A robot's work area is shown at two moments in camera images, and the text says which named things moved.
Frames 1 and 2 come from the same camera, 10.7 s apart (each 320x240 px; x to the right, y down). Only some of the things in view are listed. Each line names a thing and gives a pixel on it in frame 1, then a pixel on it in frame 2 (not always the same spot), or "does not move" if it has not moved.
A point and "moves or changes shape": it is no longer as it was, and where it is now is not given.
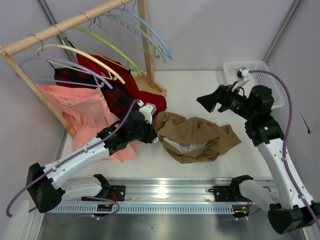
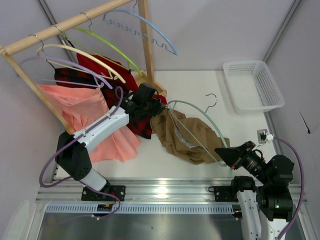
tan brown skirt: (194, 139) moves or changes shape
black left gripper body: (151, 135) to (154, 107)
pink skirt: (87, 114) does not move
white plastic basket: (260, 79) does not move
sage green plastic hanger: (139, 26) to (220, 163)
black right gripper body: (222, 99) to (239, 159)
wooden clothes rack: (145, 78) does not move
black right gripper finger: (209, 101) to (229, 154)
